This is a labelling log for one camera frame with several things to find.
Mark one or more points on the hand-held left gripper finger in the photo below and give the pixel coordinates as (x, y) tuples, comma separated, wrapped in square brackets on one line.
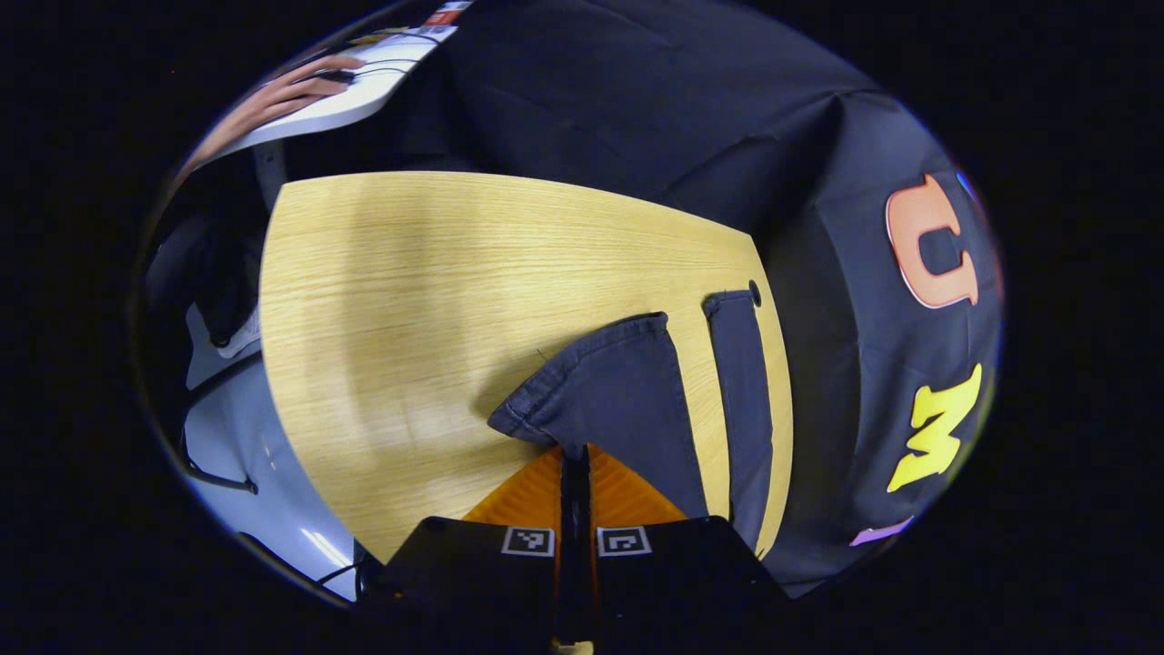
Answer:
[(584, 564), (567, 564)]

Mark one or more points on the dark grey jeans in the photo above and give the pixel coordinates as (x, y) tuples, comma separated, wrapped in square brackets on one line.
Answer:
[(618, 391)]

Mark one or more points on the black table grommet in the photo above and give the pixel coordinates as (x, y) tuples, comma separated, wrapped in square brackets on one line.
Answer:
[(754, 293)]

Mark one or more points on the black backdrop cloth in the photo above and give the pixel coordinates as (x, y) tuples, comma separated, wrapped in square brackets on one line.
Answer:
[(637, 109)]

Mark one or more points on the white desk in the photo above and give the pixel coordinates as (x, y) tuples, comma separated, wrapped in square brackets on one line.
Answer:
[(364, 102)]

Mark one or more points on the black computer mouse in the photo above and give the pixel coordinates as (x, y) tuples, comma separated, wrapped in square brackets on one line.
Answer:
[(336, 76)]

